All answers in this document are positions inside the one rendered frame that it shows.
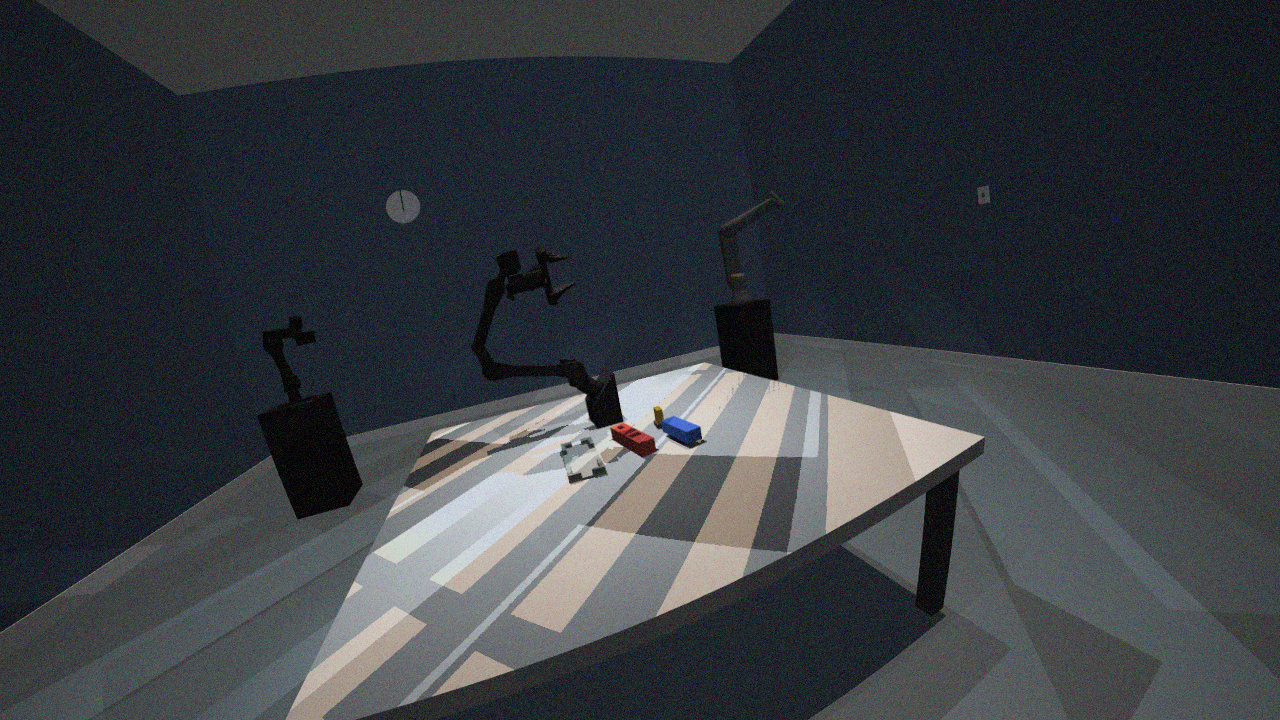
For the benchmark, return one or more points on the blue rectangular block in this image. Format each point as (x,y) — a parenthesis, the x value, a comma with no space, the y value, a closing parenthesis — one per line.
(683,430)

